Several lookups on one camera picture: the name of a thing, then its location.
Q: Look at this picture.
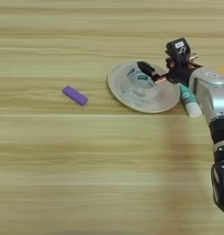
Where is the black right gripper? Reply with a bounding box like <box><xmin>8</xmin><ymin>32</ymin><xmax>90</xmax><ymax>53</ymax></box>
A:
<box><xmin>136</xmin><ymin>54</ymin><xmax>204</xmax><ymax>87</ymax></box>

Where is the round beige plate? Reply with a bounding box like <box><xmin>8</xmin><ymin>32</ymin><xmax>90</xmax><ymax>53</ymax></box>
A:
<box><xmin>107</xmin><ymin>60</ymin><xmax>181</xmax><ymax>115</ymax></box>

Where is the small black box white label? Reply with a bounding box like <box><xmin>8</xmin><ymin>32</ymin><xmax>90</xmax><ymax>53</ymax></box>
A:
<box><xmin>164</xmin><ymin>37</ymin><xmax>192</xmax><ymax>64</ymax></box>

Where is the green white glue stick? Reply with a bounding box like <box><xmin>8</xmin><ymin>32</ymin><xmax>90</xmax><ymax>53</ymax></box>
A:
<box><xmin>177</xmin><ymin>84</ymin><xmax>203</xmax><ymax>119</ymax></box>

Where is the purple rectangular eraser block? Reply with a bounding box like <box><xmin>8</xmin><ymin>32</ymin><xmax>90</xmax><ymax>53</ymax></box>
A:
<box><xmin>62</xmin><ymin>84</ymin><xmax>89</xmax><ymax>107</ymax></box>

